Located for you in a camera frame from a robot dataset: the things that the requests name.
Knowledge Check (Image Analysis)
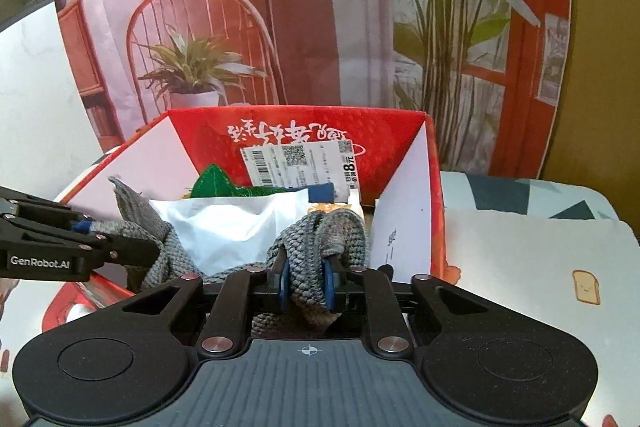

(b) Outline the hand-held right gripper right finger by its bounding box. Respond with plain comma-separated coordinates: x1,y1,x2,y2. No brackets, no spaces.
321,257,488,360

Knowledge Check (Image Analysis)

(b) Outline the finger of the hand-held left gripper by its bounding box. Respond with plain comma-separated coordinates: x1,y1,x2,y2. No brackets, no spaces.
15,227,161,270
0,187,93,233

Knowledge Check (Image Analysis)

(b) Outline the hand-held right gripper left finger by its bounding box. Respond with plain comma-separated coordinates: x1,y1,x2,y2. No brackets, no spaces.
122,252,293,360

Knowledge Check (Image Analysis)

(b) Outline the grey knit cloth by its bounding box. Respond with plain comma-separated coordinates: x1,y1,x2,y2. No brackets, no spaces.
107,176,372,343

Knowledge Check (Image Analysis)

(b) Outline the green tinsel pom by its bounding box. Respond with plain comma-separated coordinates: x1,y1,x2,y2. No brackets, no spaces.
191,163,293,200

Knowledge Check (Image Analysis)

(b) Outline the strawberry print cardboard box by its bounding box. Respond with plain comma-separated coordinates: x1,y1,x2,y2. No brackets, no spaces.
42,107,448,338

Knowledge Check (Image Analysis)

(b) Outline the orange patterned item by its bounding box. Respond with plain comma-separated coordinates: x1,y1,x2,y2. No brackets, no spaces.
306,202,362,215

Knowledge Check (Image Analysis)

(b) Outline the dark blue cloth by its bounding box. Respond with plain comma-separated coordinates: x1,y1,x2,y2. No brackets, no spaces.
306,183,336,208

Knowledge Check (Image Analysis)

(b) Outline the wooden panel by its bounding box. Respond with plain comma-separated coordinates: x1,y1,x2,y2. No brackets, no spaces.
537,0,640,208

